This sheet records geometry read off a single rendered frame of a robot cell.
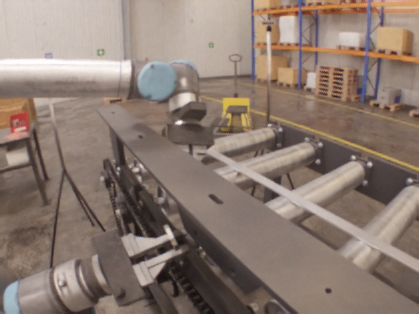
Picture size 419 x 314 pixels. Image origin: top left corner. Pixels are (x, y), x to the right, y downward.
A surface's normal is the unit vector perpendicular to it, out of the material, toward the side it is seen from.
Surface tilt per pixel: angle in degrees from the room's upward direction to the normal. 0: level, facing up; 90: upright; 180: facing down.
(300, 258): 0
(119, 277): 36
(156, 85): 91
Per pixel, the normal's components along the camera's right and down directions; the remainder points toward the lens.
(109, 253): 0.04, -0.52
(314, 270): -0.03, -0.92
